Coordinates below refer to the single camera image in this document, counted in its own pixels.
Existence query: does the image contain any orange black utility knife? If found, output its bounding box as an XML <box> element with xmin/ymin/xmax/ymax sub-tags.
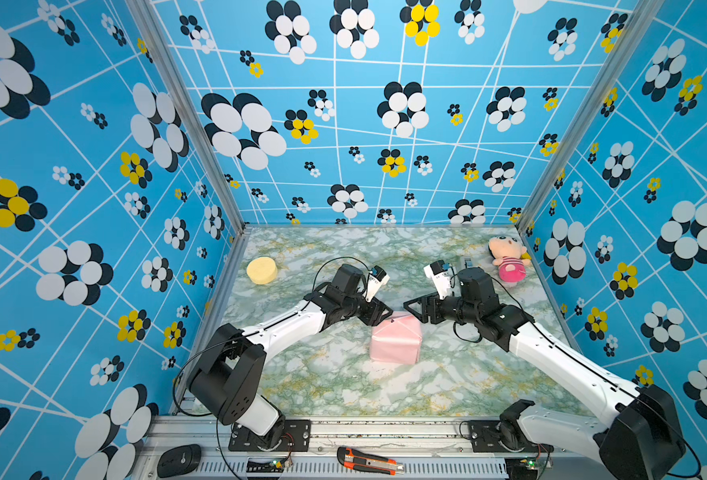
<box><xmin>337</xmin><ymin>446</ymin><xmax>405</xmax><ymax>476</ymax></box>

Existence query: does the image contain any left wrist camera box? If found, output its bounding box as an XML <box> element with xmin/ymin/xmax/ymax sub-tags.
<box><xmin>365</xmin><ymin>265</ymin><xmax>389</xmax><ymax>302</ymax></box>

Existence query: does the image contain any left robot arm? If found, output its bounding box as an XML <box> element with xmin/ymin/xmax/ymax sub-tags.
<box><xmin>187</xmin><ymin>263</ymin><xmax>393</xmax><ymax>449</ymax></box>

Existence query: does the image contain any aluminium frame post right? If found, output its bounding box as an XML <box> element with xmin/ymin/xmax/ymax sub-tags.
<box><xmin>517</xmin><ymin>0</ymin><xmax>665</xmax><ymax>235</ymax></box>

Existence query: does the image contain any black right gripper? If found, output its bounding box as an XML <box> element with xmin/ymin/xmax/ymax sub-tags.
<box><xmin>403</xmin><ymin>289</ymin><xmax>481</xmax><ymax>328</ymax></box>

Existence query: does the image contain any aluminium frame post left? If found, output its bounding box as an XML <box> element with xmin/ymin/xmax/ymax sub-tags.
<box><xmin>127</xmin><ymin>0</ymin><xmax>245</xmax><ymax>238</ymax></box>

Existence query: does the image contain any black computer mouse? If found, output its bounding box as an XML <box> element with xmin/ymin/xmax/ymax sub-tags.
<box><xmin>157</xmin><ymin>444</ymin><xmax>203</xmax><ymax>479</ymax></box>

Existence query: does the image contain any right small circuit board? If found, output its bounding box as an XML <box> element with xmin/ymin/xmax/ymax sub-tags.
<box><xmin>505</xmin><ymin>458</ymin><xmax>543</xmax><ymax>480</ymax></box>

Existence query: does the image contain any left small circuit board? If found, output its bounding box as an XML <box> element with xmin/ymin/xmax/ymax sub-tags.
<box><xmin>246</xmin><ymin>459</ymin><xmax>292</xmax><ymax>474</ymax></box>

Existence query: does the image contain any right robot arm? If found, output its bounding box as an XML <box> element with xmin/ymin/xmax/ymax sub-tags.
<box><xmin>403</xmin><ymin>260</ymin><xmax>687</xmax><ymax>479</ymax></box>

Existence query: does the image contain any purple wrapping paper sheet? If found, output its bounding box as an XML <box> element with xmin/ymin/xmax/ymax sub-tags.
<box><xmin>369</xmin><ymin>311</ymin><xmax>423</xmax><ymax>365</ymax></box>

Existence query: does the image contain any aluminium frame post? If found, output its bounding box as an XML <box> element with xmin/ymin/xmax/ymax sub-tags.
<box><xmin>517</xmin><ymin>0</ymin><xmax>665</xmax><ymax>235</ymax></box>
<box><xmin>127</xmin><ymin>0</ymin><xmax>245</xmax><ymax>238</ymax></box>

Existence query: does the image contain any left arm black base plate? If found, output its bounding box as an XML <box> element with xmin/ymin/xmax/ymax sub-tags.
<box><xmin>228</xmin><ymin>417</ymin><xmax>312</xmax><ymax>453</ymax></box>

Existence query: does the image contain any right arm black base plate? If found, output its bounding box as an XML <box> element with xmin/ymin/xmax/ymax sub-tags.
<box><xmin>459</xmin><ymin>420</ymin><xmax>553</xmax><ymax>455</ymax></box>

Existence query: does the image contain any small circuit board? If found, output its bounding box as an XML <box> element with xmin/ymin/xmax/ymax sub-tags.
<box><xmin>246</xmin><ymin>459</ymin><xmax>292</xmax><ymax>474</ymax></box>
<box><xmin>505</xmin><ymin>458</ymin><xmax>543</xmax><ymax>480</ymax></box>

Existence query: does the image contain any pink plush doll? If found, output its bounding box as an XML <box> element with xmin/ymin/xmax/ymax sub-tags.
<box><xmin>489</xmin><ymin>235</ymin><xmax>531</xmax><ymax>284</ymax></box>

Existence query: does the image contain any yellow round sponge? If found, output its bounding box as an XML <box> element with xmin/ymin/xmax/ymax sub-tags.
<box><xmin>246</xmin><ymin>256</ymin><xmax>279</xmax><ymax>285</ymax></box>

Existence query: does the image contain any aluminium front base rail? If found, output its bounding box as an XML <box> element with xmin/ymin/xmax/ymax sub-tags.
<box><xmin>130</xmin><ymin>417</ymin><xmax>611</xmax><ymax>479</ymax></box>

